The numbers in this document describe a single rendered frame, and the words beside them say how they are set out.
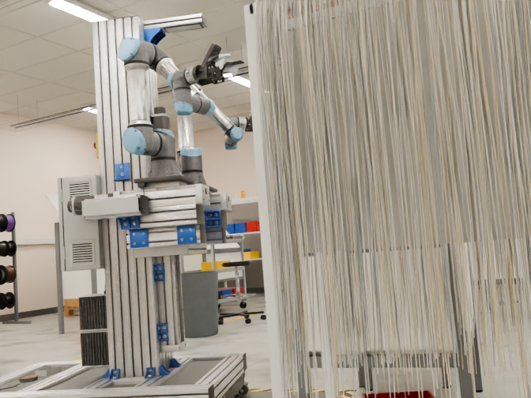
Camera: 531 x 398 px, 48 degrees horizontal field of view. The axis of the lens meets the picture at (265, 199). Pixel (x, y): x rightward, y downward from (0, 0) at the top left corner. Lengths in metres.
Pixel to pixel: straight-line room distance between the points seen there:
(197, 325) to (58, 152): 5.97
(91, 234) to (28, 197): 7.55
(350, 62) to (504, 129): 0.39
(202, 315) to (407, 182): 4.66
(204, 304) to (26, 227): 5.19
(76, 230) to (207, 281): 2.95
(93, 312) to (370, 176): 2.09
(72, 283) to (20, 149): 3.85
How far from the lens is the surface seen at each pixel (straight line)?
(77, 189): 3.09
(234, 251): 9.54
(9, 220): 9.27
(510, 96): 1.31
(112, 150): 3.09
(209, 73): 2.50
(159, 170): 2.77
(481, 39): 1.39
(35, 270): 10.55
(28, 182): 10.59
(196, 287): 5.84
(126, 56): 2.81
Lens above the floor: 0.79
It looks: 5 degrees up
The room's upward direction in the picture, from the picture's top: 4 degrees counter-clockwise
